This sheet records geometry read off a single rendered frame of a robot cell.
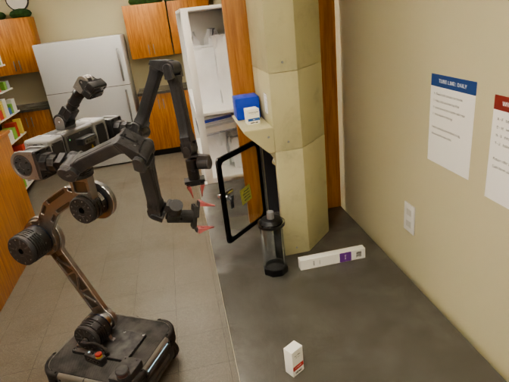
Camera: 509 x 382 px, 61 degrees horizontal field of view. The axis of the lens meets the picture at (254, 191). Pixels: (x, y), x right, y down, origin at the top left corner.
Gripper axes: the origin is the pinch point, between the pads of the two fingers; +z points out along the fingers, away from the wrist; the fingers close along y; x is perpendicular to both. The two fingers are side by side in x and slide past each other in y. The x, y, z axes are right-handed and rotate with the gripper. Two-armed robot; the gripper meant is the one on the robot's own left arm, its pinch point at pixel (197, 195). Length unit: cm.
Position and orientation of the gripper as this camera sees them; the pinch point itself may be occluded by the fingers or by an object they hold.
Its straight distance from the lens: 220.4
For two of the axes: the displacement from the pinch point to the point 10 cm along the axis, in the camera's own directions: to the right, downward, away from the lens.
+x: -1.9, -3.6, 9.1
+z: 1.2, 9.2, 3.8
